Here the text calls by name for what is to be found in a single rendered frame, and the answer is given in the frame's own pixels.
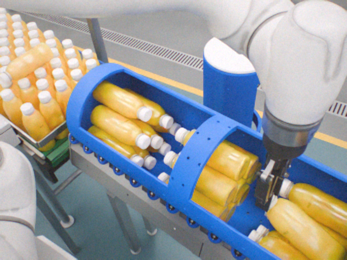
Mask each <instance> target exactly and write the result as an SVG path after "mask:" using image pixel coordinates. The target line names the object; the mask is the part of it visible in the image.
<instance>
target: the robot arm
mask: <svg viewBox="0 0 347 260"><path fill-rule="evenodd" d="M0 7H1V8H7V9H13V10H19V11H25V12H32V13H39V14H46V15H54V16H59V17H71V18H112V17H121V16H124V15H134V14H144V13H155V12H165V11H186V12H190V13H192V14H195V15H198V16H200V17H201V18H203V19H204V20H205V21H206V22H207V26H208V30H209V32H210V33H211V35H212V36H214V37H216V38H217V39H218V40H219V41H221V42H222V43H224V44H226V45H227V46H229V47H230V48H231V49H233V50H234V51H235V52H237V54H238V55H244V56H245V57H246V58H247V59H248V60H249V61H250V63H251V64H252V65H253V67H254V69H255V71H256V73H257V75H258V79H259V81H260V85H261V89H262V90H263V91H264V92H265V101H264V110H263V115H262V120H261V125H262V129H263V136H262V143H263V146H264V147H265V149H266V150H267V153H266V156H265V158H266V160H265V163H264V166H263V167H264V169H265V170H263V169H261V170H259V171H258V173H257V184H256V189H255V195H254V197H256V198H257V199H256V204H255V205H256V206H257V207H259V208H260V209H262V210H264V211H265V212H268V210H269V207H270V204H271V202H272V199H273V196H274V195H275V196H277V197H278V196H279V193H280V190H281V187H282V184H283V181H284V177H285V178H288V177H289V175H290V173H288V172H287V169H289V168H290V167H291V163H292V160H293V158H296V157H299V156H300V155H302V154H303V153H304V152H305V151H306V149H307V146H308V143H310V142H311V140H312V138H313V137H314V135H315V134H316V133H317V130H318V129H319V126H320V124H321V122H322V120H323V118H324V116H325V112H326V110H327V109H329V108H330V107H331V106H332V104H333V103H334V101H335V100H336V98H337V96H338V94H339V92H340V90H341V87H342V85H343V83H344V80H345V78H346V75H347V11H346V10H345V9H343V8H342V7H340V6H339V5H337V4H335V3H332V2H329V1H323V0H306V1H302V2H300V3H298V4H296V5H293V3H292V2H291V1H290V0H0ZM282 176H283V177H282ZM35 224H36V182H35V174H34V170H33V169H32V166H31V164H30V162H29V160H28V159H27V158H26V156H25V155H24V154H23V153H22V152H20V151H19V150H17V149H16V148H14V147H13V146H11V145H10V144H8V143H5V142H2V141H0V260H39V258H38V255H37V249H36V243H35Z"/></svg>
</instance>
